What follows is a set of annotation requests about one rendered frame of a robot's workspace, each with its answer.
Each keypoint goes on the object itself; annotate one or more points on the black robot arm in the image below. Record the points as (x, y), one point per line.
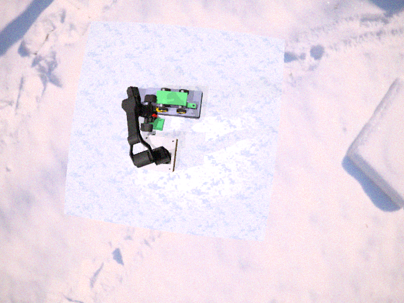
(133, 109)

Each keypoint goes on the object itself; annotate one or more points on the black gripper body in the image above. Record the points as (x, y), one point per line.
(146, 127)

